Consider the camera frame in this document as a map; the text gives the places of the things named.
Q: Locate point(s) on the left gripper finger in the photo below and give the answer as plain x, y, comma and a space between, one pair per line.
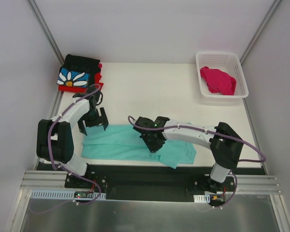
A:
82, 127
103, 119

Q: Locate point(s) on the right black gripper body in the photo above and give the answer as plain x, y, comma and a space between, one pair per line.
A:
152, 140

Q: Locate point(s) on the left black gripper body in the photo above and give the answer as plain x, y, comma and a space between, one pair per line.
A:
94, 122

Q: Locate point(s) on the teal t shirt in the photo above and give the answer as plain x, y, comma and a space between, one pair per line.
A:
121, 142

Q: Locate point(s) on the white plastic basket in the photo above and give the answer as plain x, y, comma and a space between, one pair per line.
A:
226, 62

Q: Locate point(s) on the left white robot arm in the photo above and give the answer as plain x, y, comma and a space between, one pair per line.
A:
55, 137

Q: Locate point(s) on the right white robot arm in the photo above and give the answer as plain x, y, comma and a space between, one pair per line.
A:
223, 142

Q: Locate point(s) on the red folded t shirt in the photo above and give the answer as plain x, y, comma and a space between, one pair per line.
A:
78, 83

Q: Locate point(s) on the pink folded t shirt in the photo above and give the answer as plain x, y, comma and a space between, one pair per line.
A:
100, 67

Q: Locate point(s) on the magenta t shirt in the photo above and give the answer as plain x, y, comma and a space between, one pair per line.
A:
218, 81

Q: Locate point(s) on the right white cable duct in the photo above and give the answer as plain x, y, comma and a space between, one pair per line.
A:
201, 198

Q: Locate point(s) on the white cable duct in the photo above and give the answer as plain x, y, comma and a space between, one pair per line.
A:
201, 198
67, 195

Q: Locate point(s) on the left white cable duct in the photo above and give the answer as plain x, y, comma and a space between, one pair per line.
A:
67, 195

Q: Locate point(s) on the left aluminium frame post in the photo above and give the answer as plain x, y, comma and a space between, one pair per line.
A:
45, 29

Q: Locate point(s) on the aluminium frame post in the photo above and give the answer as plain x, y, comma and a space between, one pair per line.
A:
45, 29
261, 28

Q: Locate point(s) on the right aluminium frame post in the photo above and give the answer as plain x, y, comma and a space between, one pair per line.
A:
261, 28

